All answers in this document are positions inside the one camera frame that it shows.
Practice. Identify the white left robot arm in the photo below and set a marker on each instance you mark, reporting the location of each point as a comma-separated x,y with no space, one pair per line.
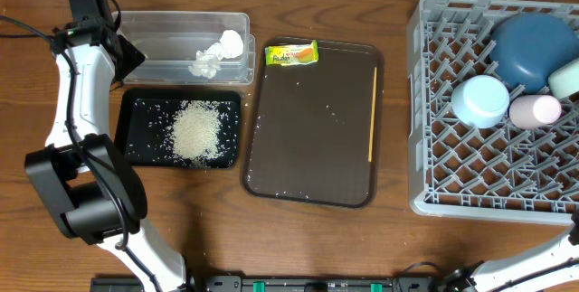
88,188

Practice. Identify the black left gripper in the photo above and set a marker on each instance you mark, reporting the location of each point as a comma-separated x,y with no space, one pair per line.
129,56

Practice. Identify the white tissue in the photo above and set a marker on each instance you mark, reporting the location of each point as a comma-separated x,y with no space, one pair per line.
207,62

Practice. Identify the light blue bowl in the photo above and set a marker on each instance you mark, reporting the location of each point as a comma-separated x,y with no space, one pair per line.
480,102

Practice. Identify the pile of white rice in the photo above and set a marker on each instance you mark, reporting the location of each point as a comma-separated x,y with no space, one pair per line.
194,133

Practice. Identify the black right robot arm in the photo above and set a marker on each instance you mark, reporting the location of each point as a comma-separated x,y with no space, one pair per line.
548,265

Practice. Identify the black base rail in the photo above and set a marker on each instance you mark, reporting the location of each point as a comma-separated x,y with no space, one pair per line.
238,284

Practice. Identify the black plastic tray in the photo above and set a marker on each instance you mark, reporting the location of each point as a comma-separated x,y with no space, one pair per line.
145,114

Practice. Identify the grey dishwasher rack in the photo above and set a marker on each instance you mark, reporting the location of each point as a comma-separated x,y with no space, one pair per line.
501,173

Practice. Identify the green yellow snack wrapper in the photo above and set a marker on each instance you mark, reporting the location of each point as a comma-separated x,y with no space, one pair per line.
292,54

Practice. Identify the clear plastic bin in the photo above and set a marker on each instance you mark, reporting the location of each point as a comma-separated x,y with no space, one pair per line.
170,39

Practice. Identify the mint green bowl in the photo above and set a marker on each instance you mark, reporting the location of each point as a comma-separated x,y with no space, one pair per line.
565,81

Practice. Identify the dark blue plate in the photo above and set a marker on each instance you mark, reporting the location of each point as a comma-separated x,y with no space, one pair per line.
530,47

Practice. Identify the wooden chopstick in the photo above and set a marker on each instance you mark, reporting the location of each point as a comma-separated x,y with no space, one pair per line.
372,118

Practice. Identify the pink cup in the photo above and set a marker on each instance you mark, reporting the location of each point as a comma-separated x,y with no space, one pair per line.
532,111

